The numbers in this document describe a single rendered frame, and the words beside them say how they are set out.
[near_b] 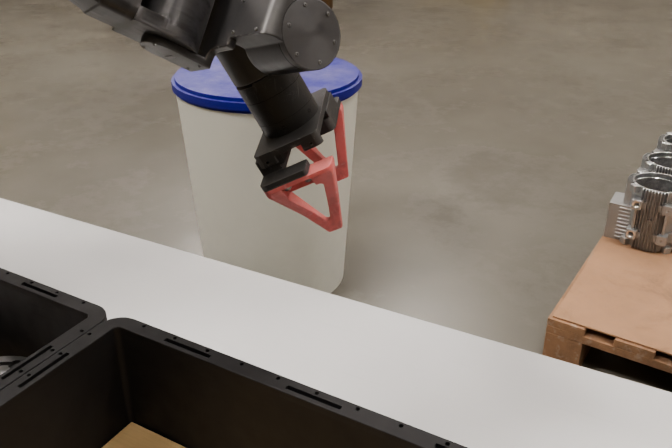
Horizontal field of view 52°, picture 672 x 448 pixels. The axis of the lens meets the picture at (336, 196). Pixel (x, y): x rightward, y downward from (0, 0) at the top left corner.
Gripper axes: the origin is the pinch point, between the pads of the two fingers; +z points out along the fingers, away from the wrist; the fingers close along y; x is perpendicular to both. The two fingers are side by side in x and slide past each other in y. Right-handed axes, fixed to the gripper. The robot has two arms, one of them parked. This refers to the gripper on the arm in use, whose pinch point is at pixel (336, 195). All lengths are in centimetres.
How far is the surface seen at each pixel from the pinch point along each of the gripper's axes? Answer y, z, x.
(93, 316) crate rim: -16.4, -6.3, 18.3
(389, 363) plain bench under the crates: 5.8, 28.0, 7.3
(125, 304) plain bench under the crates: 16.2, 11.7, 41.9
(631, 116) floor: 318, 184, -69
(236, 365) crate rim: -21.7, -0.8, 6.2
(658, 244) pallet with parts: 129, 124, -40
